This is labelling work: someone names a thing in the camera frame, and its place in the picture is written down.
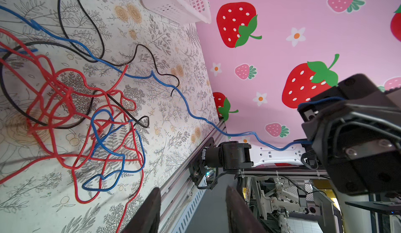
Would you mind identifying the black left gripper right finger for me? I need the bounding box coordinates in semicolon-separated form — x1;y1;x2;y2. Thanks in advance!
226;186;266;233

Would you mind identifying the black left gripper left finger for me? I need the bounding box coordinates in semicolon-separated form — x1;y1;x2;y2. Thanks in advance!
122;187;161;233

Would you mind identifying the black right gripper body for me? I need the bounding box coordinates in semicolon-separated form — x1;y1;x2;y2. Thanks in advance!
298;74;401;195

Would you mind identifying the red cable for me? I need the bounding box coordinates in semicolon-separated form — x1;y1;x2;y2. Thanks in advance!
0;27;146;233

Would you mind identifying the blue cable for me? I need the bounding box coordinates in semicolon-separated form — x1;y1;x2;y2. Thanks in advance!
0;5;345;193

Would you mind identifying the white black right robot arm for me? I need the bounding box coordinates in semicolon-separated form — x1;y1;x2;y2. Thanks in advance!
203;74;401;195

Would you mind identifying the white right plastic basket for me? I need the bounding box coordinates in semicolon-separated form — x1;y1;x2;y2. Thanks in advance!
142;0;212;25

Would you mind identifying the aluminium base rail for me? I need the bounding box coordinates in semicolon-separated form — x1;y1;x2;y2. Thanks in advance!
158;129;227;233

